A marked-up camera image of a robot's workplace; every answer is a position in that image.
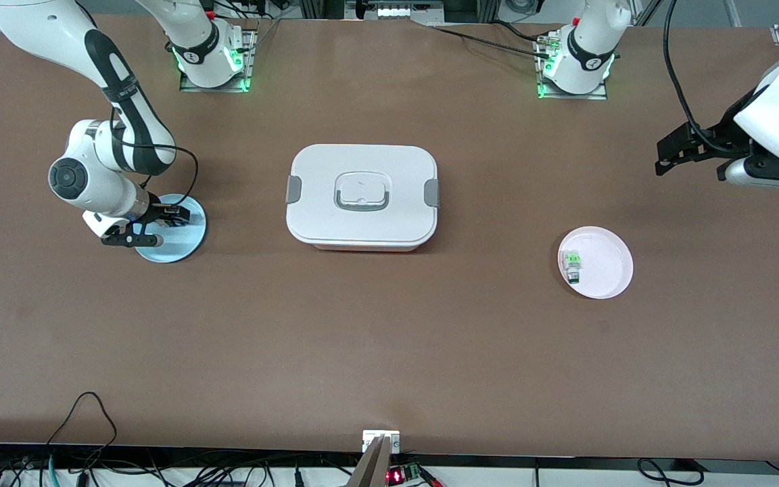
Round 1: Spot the white lidded lunch box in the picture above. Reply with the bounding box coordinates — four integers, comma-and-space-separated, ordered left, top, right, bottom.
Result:
285, 143, 442, 253

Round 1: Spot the light blue round plate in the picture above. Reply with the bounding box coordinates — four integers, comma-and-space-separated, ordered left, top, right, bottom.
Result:
134, 193, 208, 264

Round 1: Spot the pink round plate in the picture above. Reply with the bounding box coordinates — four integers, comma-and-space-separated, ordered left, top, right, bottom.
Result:
557, 226, 634, 300

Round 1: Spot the white power strip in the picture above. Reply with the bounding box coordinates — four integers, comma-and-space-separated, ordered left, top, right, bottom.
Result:
376, 3, 446, 19

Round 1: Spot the red-lit electronics board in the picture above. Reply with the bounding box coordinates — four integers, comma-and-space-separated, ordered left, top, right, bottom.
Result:
385, 463, 425, 485

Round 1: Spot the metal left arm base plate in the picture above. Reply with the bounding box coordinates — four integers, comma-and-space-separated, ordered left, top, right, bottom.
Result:
535, 30, 609, 101

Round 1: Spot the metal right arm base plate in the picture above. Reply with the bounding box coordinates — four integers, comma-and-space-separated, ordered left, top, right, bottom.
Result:
179, 20, 259, 93

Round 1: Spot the thin black looped cable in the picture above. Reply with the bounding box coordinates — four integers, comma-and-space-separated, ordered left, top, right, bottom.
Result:
45, 391, 118, 467

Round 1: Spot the black cable across table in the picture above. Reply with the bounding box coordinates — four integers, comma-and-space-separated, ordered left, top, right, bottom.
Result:
430, 20, 554, 59

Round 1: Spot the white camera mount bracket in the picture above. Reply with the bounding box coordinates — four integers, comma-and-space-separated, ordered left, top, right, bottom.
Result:
362, 430, 401, 454

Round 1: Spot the black coiled cable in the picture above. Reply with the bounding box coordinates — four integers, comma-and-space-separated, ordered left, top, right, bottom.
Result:
636, 459, 708, 486

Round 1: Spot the aluminium camera mount bar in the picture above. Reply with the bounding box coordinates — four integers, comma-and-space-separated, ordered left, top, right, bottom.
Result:
348, 436, 394, 487

